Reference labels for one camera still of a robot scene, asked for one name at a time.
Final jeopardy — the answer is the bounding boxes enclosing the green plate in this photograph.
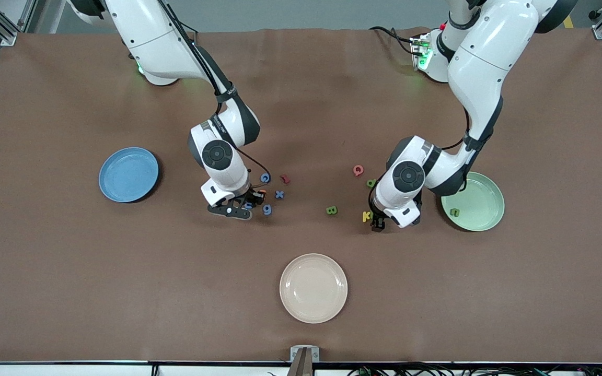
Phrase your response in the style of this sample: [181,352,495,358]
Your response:
[441,171,505,232]

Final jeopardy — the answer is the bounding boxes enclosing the beige plate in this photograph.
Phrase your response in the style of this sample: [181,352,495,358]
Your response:
[279,253,349,324]

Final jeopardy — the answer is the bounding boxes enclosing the blue plate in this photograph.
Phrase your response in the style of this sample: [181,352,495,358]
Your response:
[98,147,159,203]

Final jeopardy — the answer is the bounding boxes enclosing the brown table mat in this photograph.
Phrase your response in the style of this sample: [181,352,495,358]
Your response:
[0,27,602,363]

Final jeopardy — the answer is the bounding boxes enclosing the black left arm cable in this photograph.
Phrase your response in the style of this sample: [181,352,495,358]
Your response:
[439,107,473,152]

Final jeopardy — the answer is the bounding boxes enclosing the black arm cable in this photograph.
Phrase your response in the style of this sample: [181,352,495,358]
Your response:
[157,0,260,173]
[439,107,473,152]

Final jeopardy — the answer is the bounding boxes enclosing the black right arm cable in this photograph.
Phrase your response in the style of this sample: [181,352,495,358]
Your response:
[157,0,260,173]

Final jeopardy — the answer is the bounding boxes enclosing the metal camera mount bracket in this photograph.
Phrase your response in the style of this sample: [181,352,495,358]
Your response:
[286,345,321,376]

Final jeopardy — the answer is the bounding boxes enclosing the metal base connector bracket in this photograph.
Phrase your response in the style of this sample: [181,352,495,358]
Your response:
[410,34,433,71]

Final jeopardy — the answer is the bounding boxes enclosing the black base cable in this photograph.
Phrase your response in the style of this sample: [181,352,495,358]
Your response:
[368,25,418,57]

